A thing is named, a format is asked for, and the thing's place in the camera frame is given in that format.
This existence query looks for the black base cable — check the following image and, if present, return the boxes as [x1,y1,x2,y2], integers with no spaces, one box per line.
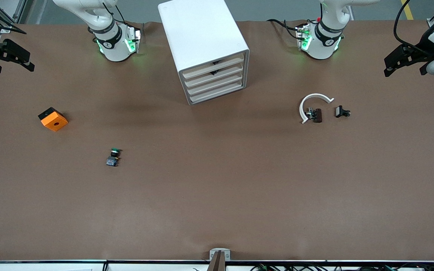
[267,18,301,40]

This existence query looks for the white curved plastic clamp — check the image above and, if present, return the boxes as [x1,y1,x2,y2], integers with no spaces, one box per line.
[299,93,335,125]

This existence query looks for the orange block with hole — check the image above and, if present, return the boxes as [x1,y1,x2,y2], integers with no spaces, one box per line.
[38,107,69,132]

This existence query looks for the green push button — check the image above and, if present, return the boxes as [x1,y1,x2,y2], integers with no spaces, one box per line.
[106,148,122,167]

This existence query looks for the yellow floor tape line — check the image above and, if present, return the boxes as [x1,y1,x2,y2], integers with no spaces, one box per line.
[401,0,414,20]

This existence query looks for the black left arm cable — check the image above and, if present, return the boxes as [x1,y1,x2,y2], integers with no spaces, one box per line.
[393,0,434,57]

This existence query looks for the brown wooden bar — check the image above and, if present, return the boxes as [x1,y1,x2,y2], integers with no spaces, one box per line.
[208,251,226,271]

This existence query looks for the brown table cover sheet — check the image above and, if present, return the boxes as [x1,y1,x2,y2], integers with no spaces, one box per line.
[0,20,434,261]

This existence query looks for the black floor cables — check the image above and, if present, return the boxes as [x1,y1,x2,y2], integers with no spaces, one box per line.
[250,263,434,271]

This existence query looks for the white table edge rail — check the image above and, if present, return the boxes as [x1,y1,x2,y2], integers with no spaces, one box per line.
[0,260,434,271]

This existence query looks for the grey metal table bracket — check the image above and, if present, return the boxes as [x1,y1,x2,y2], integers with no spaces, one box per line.
[209,248,231,261]

